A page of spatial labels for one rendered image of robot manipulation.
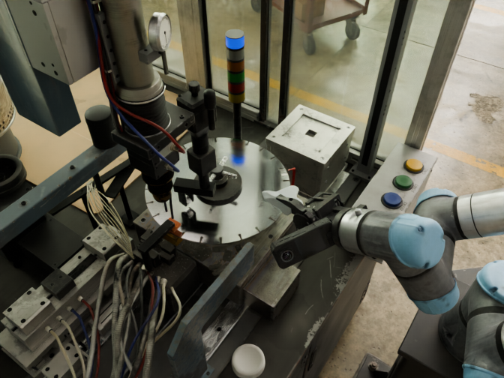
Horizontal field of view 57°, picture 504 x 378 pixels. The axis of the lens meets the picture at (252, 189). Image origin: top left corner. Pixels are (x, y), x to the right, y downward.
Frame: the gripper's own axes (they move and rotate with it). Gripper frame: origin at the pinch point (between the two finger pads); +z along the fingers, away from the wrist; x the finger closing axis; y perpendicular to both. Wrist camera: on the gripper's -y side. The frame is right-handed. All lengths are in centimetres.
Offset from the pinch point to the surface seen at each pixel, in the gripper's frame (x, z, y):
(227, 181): 7.3, 15.0, 2.0
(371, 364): -90, 38, 36
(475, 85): -56, 95, 231
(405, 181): -11.4, -2.4, 37.3
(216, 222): 2.4, 10.5, -6.7
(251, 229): -1.2, 5.1, -2.6
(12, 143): 31, 78, -25
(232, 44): 33.3, 22.1, 21.8
